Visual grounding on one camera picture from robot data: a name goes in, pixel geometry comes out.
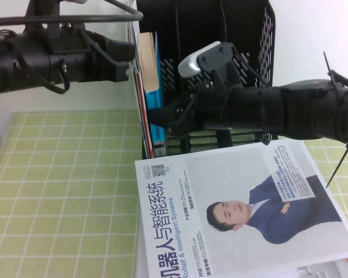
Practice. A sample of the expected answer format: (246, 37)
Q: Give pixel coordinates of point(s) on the white magazine with man portrait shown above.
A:
(235, 179)

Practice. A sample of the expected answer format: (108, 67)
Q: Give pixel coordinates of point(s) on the white magazine with orange corner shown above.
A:
(336, 268)

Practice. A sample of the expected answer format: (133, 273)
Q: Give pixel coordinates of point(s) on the green checked tablecloth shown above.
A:
(61, 188)

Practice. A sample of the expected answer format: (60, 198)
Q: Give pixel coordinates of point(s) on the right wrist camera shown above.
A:
(191, 62)

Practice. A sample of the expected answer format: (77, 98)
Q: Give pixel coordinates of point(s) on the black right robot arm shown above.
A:
(301, 110)

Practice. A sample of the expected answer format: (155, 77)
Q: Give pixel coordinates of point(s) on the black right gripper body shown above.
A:
(211, 107)

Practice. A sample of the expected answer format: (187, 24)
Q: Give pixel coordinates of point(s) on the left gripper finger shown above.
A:
(119, 72)
(120, 51)

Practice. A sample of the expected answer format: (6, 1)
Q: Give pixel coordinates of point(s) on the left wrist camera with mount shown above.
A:
(53, 26)

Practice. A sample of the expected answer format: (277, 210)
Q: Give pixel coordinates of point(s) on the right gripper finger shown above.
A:
(162, 117)
(178, 129)

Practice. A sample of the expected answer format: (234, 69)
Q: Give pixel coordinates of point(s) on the black zip tie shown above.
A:
(338, 166)
(328, 65)

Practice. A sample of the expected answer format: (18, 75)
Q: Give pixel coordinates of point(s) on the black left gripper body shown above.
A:
(78, 58)

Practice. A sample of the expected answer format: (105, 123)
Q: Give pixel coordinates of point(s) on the black mesh book holder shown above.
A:
(197, 23)

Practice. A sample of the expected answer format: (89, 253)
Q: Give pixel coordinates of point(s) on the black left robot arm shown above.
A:
(17, 66)

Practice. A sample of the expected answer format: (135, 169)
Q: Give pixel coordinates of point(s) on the blue and grey book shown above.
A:
(154, 100)

